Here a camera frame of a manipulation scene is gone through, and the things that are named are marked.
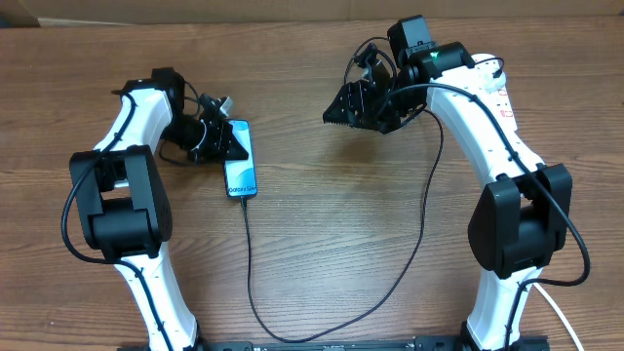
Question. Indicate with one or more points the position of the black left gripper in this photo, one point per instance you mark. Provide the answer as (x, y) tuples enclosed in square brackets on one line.
[(221, 138)]

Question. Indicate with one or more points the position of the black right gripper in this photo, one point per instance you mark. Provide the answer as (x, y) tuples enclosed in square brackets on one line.
[(352, 99)]

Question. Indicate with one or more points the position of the Galaxy S24 smartphone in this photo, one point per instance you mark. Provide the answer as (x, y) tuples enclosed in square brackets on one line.
[(240, 177)]

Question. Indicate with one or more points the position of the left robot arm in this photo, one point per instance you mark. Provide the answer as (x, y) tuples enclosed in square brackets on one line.
[(122, 202)]

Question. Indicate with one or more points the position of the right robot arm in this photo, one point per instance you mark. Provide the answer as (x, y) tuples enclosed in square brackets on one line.
[(521, 218)]

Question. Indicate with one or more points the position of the white charger plug adapter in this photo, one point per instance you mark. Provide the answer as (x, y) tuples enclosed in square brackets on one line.
[(491, 71)]

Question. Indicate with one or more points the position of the white power strip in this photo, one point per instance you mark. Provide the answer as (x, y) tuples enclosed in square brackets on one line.
[(502, 109)]

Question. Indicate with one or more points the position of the brown cardboard backdrop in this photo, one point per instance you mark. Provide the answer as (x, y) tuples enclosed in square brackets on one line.
[(33, 13)]

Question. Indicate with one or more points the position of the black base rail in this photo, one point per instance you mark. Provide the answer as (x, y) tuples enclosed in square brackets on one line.
[(419, 343)]

